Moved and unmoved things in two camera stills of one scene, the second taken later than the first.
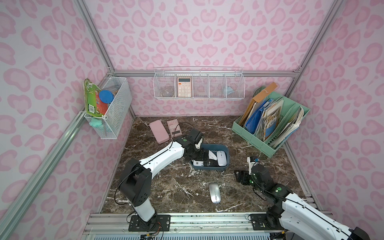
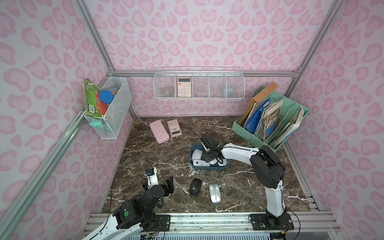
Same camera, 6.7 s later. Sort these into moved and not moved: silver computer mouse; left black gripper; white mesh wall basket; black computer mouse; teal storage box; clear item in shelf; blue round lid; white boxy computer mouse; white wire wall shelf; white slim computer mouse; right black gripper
Moved: right black gripper; black computer mouse; left black gripper
Not moved: teal storage box; white slim computer mouse; white mesh wall basket; clear item in shelf; blue round lid; white wire wall shelf; silver computer mouse; white boxy computer mouse
